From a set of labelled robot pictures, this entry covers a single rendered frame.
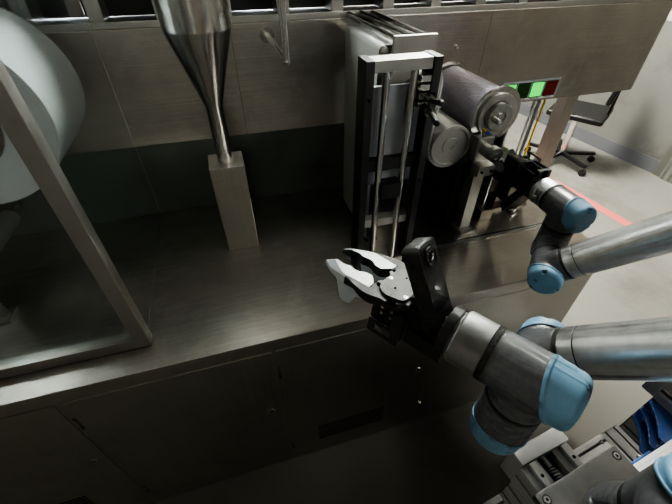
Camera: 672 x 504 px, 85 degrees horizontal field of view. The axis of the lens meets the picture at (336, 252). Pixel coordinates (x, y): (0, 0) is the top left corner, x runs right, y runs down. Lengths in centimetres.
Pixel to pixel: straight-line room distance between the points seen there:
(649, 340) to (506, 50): 113
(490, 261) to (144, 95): 108
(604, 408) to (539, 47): 155
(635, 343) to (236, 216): 89
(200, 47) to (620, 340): 86
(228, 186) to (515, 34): 105
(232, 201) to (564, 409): 86
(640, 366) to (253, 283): 81
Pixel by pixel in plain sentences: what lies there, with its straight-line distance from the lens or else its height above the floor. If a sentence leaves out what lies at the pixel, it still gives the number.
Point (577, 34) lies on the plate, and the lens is 169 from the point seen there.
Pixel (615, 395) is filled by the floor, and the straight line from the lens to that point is 224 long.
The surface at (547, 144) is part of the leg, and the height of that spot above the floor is 85.
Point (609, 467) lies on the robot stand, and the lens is 100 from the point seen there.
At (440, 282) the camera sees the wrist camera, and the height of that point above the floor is 128.
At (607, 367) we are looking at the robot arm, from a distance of 60.
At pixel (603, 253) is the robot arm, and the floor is 112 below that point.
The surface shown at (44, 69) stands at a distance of 84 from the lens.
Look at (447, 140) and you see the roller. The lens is 108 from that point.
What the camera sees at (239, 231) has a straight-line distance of 110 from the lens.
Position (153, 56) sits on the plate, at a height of 138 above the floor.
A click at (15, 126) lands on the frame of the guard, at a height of 142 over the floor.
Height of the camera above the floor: 162
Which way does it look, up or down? 41 degrees down
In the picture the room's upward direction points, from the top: straight up
